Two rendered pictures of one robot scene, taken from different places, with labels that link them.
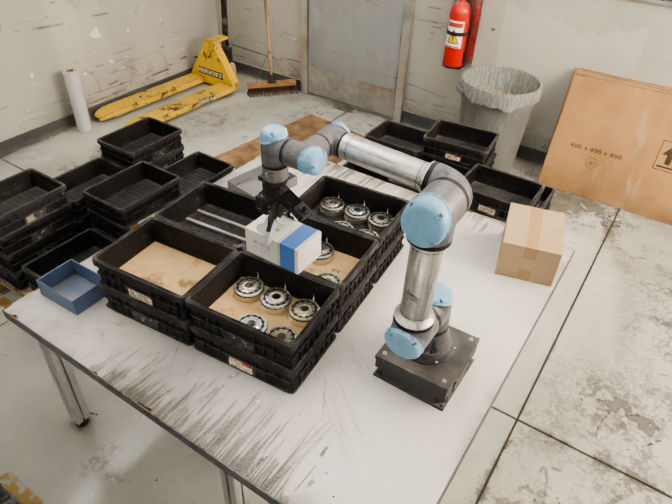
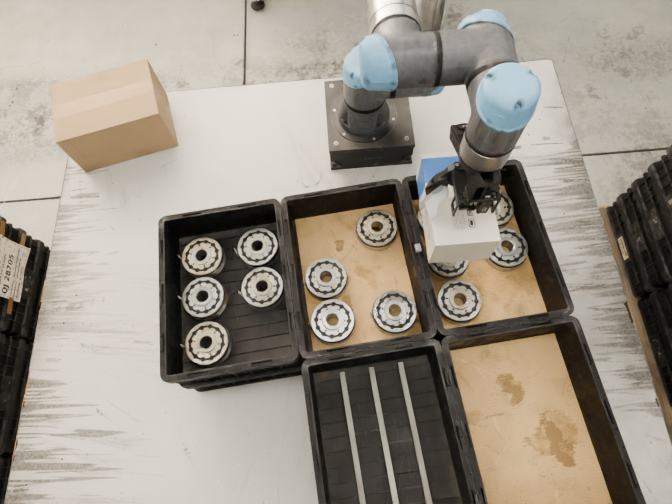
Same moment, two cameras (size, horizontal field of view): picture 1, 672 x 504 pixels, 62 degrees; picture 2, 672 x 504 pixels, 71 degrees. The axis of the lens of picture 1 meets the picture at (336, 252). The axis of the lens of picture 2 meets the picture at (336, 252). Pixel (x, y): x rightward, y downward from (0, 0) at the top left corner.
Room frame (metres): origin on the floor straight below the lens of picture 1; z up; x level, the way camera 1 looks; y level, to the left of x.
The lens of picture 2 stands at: (1.80, 0.41, 1.93)
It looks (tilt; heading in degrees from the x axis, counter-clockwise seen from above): 68 degrees down; 241
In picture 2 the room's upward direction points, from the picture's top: 7 degrees counter-clockwise
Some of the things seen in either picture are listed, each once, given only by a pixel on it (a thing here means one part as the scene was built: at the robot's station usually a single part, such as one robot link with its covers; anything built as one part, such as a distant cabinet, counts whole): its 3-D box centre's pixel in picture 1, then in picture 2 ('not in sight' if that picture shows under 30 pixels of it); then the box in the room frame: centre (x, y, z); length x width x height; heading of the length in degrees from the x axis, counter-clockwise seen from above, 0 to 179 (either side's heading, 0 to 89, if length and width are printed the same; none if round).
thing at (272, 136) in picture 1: (275, 146); (501, 109); (1.40, 0.18, 1.41); 0.09 x 0.08 x 0.11; 58
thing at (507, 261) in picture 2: (250, 325); (506, 247); (1.25, 0.26, 0.86); 0.10 x 0.10 x 0.01
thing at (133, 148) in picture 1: (146, 167); not in sight; (3.02, 1.19, 0.37); 0.40 x 0.30 x 0.45; 148
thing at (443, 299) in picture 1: (431, 305); (368, 75); (1.25, -0.30, 0.97); 0.13 x 0.12 x 0.14; 148
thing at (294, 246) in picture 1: (283, 241); (454, 206); (1.39, 0.16, 1.09); 0.20 x 0.12 x 0.09; 58
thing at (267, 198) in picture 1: (274, 194); (475, 177); (1.40, 0.19, 1.25); 0.09 x 0.08 x 0.12; 58
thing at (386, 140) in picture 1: (399, 158); not in sight; (3.38, -0.40, 0.31); 0.40 x 0.30 x 0.34; 58
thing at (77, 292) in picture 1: (74, 286); not in sight; (1.52, 0.95, 0.74); 0.20 x 0.15 x 0.07; 59
